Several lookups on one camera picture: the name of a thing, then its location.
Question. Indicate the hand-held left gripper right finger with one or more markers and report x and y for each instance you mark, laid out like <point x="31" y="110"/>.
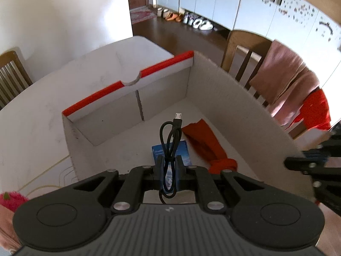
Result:
<point x="181" y="174"/>

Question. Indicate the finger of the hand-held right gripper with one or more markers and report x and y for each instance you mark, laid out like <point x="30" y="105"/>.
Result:
<point x="317" y="153"/>
<point x="301" y="164"/>

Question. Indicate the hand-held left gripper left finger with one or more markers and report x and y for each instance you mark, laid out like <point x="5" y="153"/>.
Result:
<point x="159" y="173"/>

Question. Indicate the small blue box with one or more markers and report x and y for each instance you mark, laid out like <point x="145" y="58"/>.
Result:
<point x="183" y="152"/>

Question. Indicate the red cloth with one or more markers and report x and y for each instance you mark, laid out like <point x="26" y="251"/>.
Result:
<point x="205" y="141"/>

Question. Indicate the red cardboard box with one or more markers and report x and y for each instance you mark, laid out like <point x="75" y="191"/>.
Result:
<point x="120" y="144"/>

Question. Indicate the pink cloth hat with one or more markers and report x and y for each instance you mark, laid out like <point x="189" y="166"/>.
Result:
<point x="6" y="226"/>

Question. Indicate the wooden chair with towel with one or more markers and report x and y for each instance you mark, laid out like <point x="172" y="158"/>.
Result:
<point x="237" y="45"/>

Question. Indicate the pink plush ball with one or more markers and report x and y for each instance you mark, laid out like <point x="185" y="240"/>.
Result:
<point x="13" y="200"/>

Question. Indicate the row of shoes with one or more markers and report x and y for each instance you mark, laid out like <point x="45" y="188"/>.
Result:
<point x="202" y="25"/>

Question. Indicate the pink floor rug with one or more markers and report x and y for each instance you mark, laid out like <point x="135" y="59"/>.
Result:
<point x="141" y="14"/>

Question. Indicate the white and wood cabinet unit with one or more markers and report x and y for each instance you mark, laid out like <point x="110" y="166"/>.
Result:
<point x="226" y="0"/>

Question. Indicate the wooden slat-back chair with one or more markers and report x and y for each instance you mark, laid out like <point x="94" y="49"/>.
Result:
<point x="13" y="58"/>

